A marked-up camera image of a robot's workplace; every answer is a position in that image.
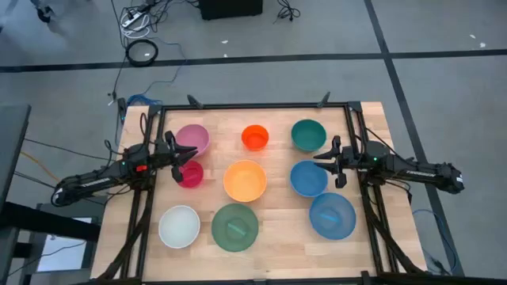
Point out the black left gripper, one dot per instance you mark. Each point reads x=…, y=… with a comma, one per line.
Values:
x=168, y=155

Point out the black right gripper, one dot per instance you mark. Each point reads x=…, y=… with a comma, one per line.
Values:
x=344, y=160

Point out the pink plastic bowl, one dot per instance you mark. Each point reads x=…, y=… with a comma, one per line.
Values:
x=196, y=136

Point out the small magenta bowl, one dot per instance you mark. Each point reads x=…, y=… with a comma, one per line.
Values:
x=193, y=175

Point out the blue bowl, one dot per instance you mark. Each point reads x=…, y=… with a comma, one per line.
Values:
x=309, y=180

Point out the teal green bowl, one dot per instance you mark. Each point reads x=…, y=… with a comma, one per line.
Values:
x=309, y=135

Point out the yellow-orange bowl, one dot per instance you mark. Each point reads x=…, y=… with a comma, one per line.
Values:
x=245, y=181

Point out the small orange bowl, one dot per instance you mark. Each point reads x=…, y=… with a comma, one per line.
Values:
x=255, y=138

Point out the white bowl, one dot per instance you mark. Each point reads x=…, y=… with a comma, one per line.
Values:
x=179, y=226

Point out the large dark green bowl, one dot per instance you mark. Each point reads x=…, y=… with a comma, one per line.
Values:
x=234, y=227

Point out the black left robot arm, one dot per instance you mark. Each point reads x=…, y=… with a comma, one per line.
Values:
x=99, y=180

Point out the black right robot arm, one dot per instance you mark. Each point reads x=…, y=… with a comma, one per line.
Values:
x=420, y=173

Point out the large translucent light-blue bowl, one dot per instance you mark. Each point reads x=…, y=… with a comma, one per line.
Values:
x=332, y=217

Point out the small black hub box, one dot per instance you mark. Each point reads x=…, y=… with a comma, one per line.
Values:
x=122, y=109

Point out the white power strip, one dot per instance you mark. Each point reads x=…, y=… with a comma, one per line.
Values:
x=130, y=20

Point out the white flat panel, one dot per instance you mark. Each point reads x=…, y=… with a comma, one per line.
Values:
x=63, y=245

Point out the black stand bar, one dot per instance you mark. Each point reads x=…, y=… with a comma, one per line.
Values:
x=47, y=221

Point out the dark grey desk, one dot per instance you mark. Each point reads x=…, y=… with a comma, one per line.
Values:
x=12, y=138

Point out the black chair caster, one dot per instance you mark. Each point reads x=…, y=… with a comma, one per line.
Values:
x=44, y=14

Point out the black aluminium table frame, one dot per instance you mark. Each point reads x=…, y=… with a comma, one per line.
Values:
x=253, y=106

